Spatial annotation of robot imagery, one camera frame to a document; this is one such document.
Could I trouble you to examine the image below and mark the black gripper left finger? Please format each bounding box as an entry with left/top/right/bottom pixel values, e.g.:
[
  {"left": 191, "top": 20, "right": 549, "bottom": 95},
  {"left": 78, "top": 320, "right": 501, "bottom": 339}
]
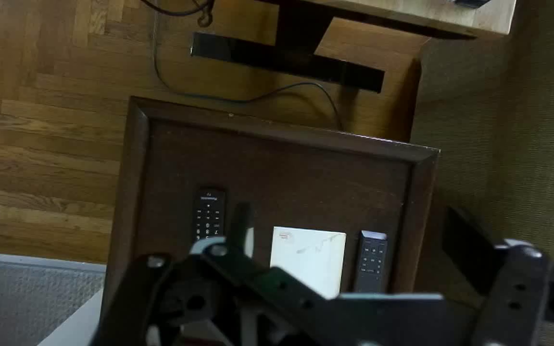
[{"left": 91, "top": 202, "right": 341, "bottom": 346}]

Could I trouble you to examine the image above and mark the olive fabric couch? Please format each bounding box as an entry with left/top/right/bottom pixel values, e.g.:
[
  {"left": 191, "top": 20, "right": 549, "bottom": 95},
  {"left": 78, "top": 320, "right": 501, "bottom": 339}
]
[{"left": 409, "top": 0, "right": 554, "bottom": 308}]

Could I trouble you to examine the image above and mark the grey woven rug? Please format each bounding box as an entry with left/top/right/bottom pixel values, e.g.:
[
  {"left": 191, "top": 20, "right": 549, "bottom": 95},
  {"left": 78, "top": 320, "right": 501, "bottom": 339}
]
[{"left": 0, "top": 251, "right": 109, "bottom": 346}]

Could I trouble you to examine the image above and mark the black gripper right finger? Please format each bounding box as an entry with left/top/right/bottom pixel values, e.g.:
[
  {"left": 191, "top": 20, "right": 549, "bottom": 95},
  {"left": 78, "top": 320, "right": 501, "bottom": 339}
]
[{"left": 441, "top": 204, "right": 554, "bottom": 346}]

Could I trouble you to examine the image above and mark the white paper card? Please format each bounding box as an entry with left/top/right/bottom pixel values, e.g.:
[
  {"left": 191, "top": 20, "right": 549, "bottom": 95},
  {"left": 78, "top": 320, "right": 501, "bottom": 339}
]
[{"left": 266, "top": 226, "right": 349, "bottom": 300}]

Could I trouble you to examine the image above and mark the thin black floor cable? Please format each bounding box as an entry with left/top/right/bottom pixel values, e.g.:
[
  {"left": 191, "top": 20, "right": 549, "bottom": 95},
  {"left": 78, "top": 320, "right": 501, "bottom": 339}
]
[{"left": 139, "top": 0, "right": 345, "bottom": 131}]

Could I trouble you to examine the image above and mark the dark wooden side table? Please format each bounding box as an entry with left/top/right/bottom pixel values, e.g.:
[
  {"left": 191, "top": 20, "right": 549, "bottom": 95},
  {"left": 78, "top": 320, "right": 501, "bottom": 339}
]
[{"left": 99, "top": 95, "right": 441, "bottom": 324}]

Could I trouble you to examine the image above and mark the dark grey remote control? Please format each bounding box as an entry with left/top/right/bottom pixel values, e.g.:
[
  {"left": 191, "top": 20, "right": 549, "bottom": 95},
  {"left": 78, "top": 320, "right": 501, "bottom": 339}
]
[{"left": 351, "top": 229, "right": 390, "bottom": 297}]

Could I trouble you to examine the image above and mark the slim black remote control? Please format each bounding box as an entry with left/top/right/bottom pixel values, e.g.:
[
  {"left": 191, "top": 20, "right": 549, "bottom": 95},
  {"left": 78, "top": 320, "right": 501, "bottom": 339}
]
[{"left": 191, "top": 185, "right": 228, "bottom": 243}]

